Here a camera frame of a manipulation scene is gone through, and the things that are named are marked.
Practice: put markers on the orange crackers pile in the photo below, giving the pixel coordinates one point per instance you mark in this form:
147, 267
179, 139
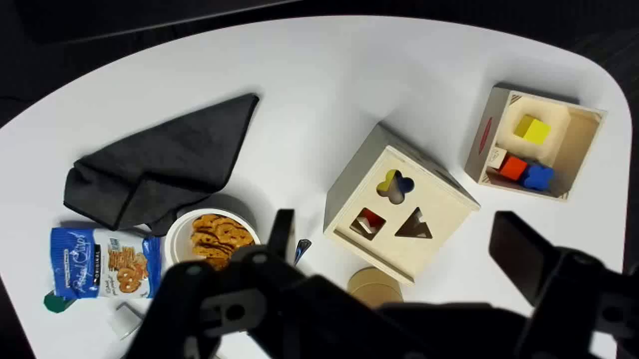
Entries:
215, 235

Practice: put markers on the white bowl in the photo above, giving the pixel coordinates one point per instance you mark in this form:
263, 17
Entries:
173, 241

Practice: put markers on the wooden shape sorter box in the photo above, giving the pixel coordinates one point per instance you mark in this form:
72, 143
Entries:
425, 201

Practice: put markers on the natural wooden block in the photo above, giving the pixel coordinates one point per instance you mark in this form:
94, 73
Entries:
495, 159

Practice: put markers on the blue wooden block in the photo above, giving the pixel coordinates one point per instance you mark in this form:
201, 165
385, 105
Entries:
539, 179

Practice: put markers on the red wooden block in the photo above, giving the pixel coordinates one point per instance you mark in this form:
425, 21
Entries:
513, 169

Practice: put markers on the black folded cloth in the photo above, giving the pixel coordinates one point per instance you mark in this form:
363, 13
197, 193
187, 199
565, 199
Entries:
165, 161

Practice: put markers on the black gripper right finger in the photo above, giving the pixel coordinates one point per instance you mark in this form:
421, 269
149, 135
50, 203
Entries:
521, 257

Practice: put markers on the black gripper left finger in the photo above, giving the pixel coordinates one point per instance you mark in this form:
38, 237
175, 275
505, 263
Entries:
281, 237

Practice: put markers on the green bottle cap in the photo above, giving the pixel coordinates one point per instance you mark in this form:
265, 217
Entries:
56, 305

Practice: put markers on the yellow wooden cube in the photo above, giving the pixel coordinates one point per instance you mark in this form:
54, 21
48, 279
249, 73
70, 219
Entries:
531, 131

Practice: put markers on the blue snack bag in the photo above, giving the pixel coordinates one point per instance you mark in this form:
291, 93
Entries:
80, 263

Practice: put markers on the open wooden tray box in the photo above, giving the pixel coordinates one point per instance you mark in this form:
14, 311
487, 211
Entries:
481, 133

